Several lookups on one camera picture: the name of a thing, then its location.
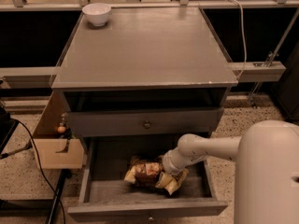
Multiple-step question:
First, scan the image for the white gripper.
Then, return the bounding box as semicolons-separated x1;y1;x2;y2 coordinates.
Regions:
155;148;184;189

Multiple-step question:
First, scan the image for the brown chip bag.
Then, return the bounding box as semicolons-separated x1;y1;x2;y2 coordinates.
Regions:
123;156;189;195

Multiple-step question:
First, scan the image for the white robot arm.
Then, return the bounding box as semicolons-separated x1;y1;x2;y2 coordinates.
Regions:
163;120;299;224

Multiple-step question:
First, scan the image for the open grey middle drawer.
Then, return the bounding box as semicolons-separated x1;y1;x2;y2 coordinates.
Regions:
68;134;227;222

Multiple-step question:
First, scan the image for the closed grey top drawer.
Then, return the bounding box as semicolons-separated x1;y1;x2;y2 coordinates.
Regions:
66;107;223;137

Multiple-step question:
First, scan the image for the grey wooden drawer cabinet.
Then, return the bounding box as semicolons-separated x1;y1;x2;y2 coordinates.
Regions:
50;6;239;151

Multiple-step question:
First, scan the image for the black stand leg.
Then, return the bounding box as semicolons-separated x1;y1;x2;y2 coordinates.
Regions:
45;169;71;224

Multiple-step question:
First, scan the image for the small orange ball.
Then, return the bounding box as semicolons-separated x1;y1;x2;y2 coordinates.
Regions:
57;126;66;133

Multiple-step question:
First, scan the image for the light wooden side box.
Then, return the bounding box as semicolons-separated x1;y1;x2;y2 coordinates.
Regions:
33;92;85;169

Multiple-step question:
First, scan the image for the black equipment at left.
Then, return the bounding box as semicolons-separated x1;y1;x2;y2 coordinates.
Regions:
0;107;19;154

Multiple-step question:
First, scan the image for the white ceramic bowl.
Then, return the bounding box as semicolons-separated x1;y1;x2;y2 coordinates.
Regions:
82;3;111;26

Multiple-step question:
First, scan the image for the black cable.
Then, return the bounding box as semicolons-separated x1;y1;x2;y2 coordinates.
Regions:
10;118;66;224

